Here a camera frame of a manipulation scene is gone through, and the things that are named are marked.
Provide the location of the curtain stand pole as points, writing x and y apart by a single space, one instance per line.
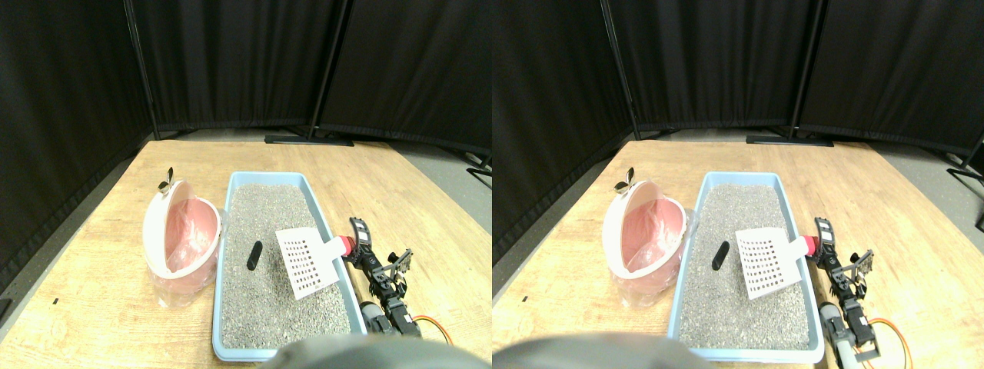
619 69
809 69
330 69
141 69

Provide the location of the black bracket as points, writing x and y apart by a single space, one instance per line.
400 264

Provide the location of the curtain stand foot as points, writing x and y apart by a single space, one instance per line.
483 163
967 174

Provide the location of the black lump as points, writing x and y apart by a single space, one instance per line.
720 255
254 255

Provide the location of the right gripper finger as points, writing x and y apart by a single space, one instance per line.
361 232
825 232

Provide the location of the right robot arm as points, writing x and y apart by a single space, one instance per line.
857 315
400 311

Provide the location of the blue litter tray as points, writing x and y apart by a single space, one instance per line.
707 307
254 307

